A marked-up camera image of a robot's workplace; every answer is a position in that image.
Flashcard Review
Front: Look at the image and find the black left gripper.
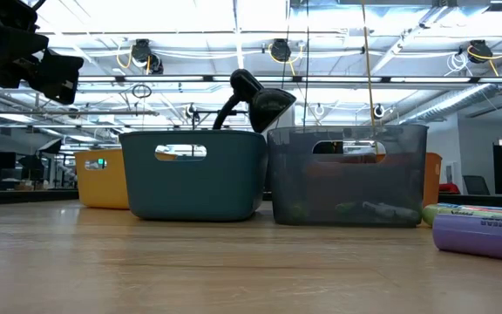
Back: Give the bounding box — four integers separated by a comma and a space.
28, 48, 85, 106

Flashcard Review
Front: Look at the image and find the blue white-banded marker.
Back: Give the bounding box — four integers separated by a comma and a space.
362, 201, 422, 222

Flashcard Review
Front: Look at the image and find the orange Sharpie highlighter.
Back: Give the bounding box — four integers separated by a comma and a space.
451, 205, 502, 215

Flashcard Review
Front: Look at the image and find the grey ceiling pipe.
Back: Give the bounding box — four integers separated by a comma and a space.
0, 108, 160, 117

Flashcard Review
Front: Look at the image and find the yellow plastic bin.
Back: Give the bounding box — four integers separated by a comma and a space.
74, 148, 130, 209

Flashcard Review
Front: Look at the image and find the teal plastic bin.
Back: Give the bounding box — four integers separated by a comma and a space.
118, 129, 269, 222

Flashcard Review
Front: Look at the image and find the long ceiling light bar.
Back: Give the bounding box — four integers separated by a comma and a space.
78, 73, 502, 85

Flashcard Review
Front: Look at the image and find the grey translucent plastic bin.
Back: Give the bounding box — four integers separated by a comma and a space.
267, 125, 429, 229

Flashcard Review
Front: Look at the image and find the orange plastic bin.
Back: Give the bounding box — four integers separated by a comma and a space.
375, 151, 443, 208

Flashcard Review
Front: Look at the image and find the light green highlighter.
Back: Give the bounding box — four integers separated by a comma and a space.
421, 202, 502, 227

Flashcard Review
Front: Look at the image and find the red object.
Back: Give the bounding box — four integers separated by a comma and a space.
437, 181, 461, 195

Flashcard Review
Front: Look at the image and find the blue highlighter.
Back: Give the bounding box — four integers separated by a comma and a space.
438, 201, 502, 210

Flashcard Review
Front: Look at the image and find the dark office chair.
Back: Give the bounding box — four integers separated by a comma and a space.
463, 174, 492, 196

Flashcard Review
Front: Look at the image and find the purple highlighter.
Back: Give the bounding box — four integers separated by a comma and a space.
432, 212, 502, 263

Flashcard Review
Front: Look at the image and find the black hanging cable loop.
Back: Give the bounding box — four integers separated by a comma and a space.
131, 83, 153, 99

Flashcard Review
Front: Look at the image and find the black ceiling cable reel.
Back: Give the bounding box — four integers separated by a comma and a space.
467, 38, 495, 65
269, 38, 294, 63
129, 38, 165, 75

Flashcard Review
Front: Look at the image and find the black aluminium table frame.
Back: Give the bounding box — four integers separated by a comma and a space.
0, 188, 502, 207

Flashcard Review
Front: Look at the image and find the black camera stand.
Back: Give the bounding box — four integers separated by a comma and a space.
213, 68, 298, 133

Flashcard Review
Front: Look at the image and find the silver ventilation duct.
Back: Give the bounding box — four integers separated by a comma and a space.
401, 82, 502, 124

